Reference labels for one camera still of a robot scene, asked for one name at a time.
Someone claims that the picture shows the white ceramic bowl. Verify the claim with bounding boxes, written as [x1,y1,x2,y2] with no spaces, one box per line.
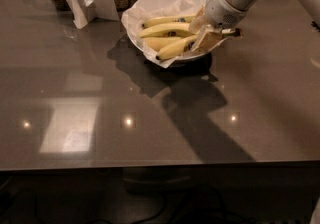
[121,0,206,68]

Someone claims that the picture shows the white paper bowl liner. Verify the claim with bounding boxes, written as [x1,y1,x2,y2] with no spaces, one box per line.
[121,0,207,68]

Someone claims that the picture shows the lower short yellow banana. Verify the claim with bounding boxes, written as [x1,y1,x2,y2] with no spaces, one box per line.
[144,37,181,52]

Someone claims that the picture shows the black cables under table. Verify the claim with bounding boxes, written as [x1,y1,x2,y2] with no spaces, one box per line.
[0,177,320,224]

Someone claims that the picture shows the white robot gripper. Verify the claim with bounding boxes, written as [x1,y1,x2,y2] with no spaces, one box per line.
[189,0,247,53]

